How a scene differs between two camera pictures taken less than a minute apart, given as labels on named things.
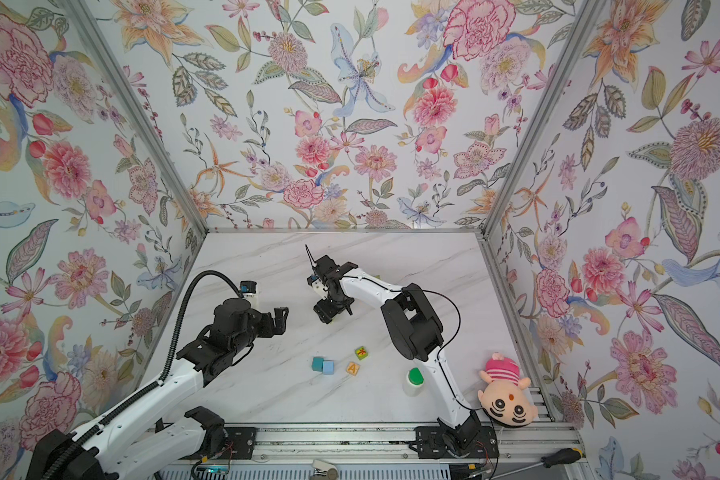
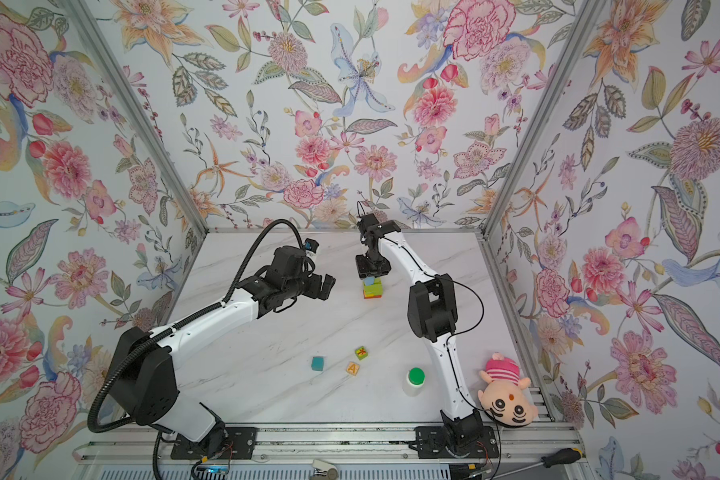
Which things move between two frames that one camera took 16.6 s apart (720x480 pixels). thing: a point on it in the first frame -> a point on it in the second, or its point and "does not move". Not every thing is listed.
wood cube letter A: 353,368 does not move
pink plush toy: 505,400 does not move
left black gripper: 269,329 -> 316,289
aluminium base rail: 514,442 does not move
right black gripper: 324,312 -> 363,270
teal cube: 317,364 does not move
